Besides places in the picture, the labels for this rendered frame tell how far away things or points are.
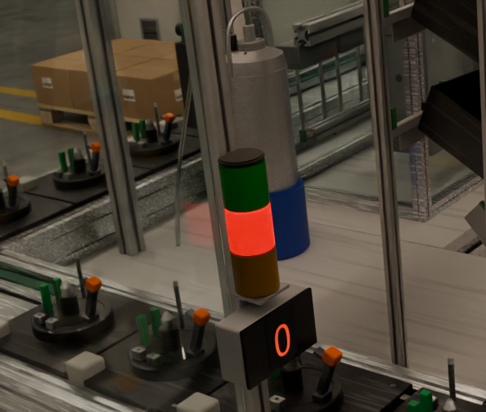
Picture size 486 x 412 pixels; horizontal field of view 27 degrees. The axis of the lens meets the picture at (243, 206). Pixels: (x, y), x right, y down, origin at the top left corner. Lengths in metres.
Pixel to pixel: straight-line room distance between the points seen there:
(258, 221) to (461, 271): 1.04
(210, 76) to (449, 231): 1.27
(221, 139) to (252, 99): 1.00
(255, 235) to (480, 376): 0.72
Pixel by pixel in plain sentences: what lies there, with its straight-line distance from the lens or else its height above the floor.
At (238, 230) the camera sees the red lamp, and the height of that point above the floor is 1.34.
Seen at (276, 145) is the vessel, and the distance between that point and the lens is 2.11.
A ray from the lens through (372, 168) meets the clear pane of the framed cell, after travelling 2.36.
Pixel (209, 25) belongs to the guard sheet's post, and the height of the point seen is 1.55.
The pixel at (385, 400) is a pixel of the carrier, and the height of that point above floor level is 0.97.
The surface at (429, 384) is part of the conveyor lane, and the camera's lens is 1.52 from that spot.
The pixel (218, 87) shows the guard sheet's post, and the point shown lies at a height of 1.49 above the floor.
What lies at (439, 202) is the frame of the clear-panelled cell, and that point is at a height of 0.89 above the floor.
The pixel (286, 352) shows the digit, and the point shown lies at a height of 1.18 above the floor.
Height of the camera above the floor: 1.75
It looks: 21 degrees down
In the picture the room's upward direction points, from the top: 7 degrees counter-clockwise
